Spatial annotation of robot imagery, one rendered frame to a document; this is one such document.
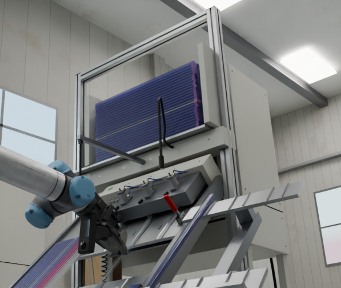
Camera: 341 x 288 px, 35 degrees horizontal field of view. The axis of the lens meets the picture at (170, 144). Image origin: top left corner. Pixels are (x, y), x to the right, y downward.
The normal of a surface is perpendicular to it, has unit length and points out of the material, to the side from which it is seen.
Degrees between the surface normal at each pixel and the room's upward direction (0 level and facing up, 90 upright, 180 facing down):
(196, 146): 90
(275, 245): 90
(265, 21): 180
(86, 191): 90
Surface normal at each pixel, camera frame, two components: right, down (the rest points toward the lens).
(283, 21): 0.05, 0.92
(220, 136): -0.61, -0.28
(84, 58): 0.76, -0.29
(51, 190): 0.44, 0.40
